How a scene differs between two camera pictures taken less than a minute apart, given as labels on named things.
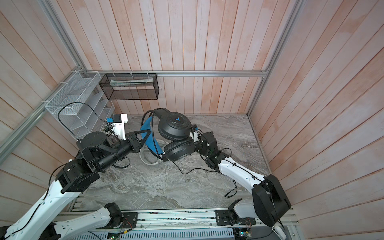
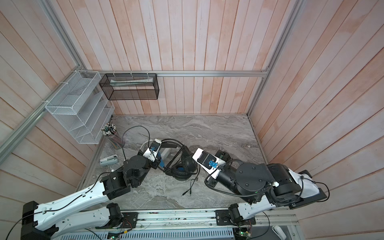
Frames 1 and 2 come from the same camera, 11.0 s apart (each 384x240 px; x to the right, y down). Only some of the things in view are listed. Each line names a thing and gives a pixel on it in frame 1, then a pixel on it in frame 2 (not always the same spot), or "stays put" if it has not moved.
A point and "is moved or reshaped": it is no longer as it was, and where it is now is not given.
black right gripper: (203, 139) → (230, 158)
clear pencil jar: (108, 128) stays put
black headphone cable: (234, 190) → (190, 188)
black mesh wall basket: (130, 86) stays put
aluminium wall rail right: (296, 8) stays put
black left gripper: (132, 138) → (157, 162)
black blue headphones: (168, 136) → (183, 171)
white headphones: (147, 157) is moved or reshaped
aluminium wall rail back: (172, 72) stays put
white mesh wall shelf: (81, 105) stays put
